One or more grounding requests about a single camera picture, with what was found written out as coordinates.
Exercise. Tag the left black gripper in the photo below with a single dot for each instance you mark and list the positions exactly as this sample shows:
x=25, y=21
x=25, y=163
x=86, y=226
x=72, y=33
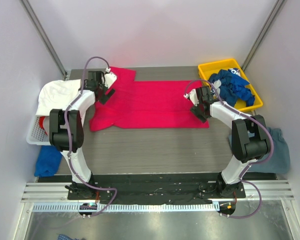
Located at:
x=104, y=93

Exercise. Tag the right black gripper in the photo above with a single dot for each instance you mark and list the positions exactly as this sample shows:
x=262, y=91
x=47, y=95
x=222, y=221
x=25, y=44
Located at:
x=200, y=110

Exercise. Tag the pink t shirt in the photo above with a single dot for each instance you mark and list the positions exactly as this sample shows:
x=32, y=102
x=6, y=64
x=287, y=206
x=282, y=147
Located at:
x=145, y=105

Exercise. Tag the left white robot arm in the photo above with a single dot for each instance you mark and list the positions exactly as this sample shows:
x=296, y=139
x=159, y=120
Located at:
x=66, y=131

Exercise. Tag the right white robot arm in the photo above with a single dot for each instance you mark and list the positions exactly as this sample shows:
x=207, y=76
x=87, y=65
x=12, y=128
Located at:
x=250, y=140

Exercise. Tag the blue t shirt in tray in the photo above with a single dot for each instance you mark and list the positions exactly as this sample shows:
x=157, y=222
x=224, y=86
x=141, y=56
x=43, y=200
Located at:
x=232, y=87

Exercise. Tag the yellow plastic tray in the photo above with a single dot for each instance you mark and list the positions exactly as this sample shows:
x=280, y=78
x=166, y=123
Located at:
x=205, y=70

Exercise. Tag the white t shirt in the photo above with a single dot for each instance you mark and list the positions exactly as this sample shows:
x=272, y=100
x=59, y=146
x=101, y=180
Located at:
x=56, y=94

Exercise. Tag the white plastic basket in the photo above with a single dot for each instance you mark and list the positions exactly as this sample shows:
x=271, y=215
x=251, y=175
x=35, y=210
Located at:
x=36, y=135

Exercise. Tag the blue cloth at left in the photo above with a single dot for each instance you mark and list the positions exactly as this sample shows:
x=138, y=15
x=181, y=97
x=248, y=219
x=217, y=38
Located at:
x=48, y=161

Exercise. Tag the grey-blue t shirt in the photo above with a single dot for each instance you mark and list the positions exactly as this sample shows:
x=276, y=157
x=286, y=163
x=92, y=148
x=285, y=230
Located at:
x=280, y=161

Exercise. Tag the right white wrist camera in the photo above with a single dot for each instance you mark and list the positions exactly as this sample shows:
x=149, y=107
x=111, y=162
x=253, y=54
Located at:
x=192, y=96

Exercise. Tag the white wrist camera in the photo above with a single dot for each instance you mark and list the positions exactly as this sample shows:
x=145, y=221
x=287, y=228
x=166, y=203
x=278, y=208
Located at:
x=192, y=96
x=109, y=78

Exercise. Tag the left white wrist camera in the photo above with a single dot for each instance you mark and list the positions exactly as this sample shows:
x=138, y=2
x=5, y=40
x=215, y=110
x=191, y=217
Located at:
x=109, y=78

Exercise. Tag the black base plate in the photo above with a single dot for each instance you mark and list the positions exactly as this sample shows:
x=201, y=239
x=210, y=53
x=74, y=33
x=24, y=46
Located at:
x=157, y=189

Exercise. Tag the white slotted cable duct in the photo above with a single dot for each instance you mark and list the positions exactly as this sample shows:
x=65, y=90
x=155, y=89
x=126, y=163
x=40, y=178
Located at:
x=83, y=207

